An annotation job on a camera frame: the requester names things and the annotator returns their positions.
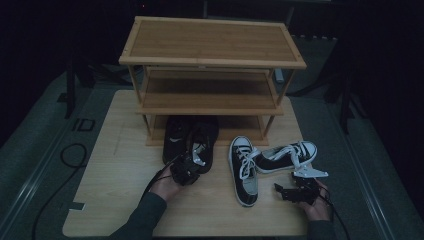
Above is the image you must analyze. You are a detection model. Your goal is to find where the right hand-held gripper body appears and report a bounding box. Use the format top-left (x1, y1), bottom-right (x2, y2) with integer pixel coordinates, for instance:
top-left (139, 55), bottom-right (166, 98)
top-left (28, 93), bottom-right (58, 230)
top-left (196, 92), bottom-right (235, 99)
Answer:
top-left (288, 166), bottom-right (329, 204)

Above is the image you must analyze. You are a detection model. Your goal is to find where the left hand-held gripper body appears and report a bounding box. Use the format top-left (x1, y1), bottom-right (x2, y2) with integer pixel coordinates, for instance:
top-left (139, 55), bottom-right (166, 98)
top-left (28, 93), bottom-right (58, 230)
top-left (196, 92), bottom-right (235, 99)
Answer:
top-left (169, 143), bottom-right (207, 187)

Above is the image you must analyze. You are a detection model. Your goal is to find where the black white canvas shoe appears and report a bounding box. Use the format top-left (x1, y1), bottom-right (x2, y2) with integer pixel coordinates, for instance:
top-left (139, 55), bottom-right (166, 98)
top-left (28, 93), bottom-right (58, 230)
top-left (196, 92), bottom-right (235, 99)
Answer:
top-left (254, 140), bottom-right (318, 175)
top-left (227, 135), bottom-right (262, 208)

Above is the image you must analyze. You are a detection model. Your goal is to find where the black mesh sneaker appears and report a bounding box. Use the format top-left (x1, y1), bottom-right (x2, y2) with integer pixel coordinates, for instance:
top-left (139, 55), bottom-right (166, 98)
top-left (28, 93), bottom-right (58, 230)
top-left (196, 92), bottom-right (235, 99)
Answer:
top-left (186, 115), bottom-right (220, 175)
top-left (162, 115), bottom-right (192, 166)

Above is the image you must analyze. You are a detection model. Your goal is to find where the wooden three-tier shoe rack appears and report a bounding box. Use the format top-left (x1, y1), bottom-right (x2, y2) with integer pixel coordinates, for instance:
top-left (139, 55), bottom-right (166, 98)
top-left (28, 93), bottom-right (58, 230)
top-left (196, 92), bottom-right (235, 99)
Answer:
top-left (118, 15), bottom-right (308, 147)

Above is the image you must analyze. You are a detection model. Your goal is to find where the person's right hand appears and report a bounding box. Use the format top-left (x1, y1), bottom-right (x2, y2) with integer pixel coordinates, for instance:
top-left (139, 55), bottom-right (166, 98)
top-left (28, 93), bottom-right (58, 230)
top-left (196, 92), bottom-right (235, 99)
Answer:
top-left (293, 179), bottom-right (332, 222)

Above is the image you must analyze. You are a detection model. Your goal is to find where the person's left hand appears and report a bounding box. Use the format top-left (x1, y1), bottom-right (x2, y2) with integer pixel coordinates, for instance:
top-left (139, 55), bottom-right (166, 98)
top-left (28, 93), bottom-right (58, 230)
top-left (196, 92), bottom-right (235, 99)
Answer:
top-left (148, 165), bottom-right (185, 203)

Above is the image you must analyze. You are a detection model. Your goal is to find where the black metal stand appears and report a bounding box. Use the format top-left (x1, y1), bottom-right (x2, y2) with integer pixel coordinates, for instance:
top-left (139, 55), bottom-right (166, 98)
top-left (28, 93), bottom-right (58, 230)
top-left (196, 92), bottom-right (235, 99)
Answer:
top-left (64, 56), bottom-right (98, 119)
top-left (324, 73), bottom-right (366, 134)

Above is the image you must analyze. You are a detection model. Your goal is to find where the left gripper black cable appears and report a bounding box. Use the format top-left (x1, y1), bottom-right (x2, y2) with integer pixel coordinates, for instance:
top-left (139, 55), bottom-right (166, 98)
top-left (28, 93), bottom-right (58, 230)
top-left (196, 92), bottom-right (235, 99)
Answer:
top-left (141, 155), bottom-right (183, 201)

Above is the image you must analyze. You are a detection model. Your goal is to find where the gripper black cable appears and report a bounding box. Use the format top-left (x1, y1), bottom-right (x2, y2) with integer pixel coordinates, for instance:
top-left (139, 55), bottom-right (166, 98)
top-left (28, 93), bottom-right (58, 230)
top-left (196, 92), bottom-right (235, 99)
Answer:
top-left (318, 186), bottom-right (352, 240)
top-left (141, 155), bottom-right (183, 201)

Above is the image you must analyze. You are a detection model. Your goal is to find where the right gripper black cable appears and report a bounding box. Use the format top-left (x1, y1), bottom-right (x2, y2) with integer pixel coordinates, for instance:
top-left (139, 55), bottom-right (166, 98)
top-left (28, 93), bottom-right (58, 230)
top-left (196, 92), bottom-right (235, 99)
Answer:
top-left (318, 186), bottom-right (352, 240)

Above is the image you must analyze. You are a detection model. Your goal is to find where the black floor cable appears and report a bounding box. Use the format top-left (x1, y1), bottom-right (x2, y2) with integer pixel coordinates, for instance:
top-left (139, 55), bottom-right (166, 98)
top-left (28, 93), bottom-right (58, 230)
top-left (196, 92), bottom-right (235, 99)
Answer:
top-left (31, 143), bottom-right (88, 240)

